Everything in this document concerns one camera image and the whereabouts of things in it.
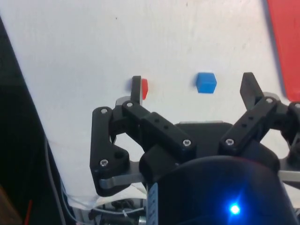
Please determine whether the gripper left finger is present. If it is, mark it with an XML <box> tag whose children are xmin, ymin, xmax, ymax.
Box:
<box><xmin>90</xmin><ymin>75</ymin><xmax>197</xmax><ymax>197</ymax></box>

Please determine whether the red tray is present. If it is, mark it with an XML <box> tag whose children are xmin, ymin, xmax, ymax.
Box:
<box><xmin>267</xmin><ymin>0</ymin><xmax>300</xmax><ymax>102</ymax></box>

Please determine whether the red cable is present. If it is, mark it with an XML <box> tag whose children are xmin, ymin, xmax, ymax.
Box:
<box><xmin>24</xmin><ymin>199</ymin><xmax>33</xmax><ymax>225</ymax></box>

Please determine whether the small red block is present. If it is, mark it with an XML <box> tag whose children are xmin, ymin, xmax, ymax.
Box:
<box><xmin>128</xmin><ymin>78</ymin><xmax>150</xmax><ymax>100</ymax></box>

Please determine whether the small blue block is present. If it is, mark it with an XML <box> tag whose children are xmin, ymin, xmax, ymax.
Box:
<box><xmin>195</xmin><ymin>72</ymin><xmax>218</xmax><ymax>94</ymax></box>

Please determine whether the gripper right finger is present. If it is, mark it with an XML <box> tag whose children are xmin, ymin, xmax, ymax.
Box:
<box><xmin>218</xmin><ymin>72</ymin><xmax>300</xmax><ymax>169</ymax></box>

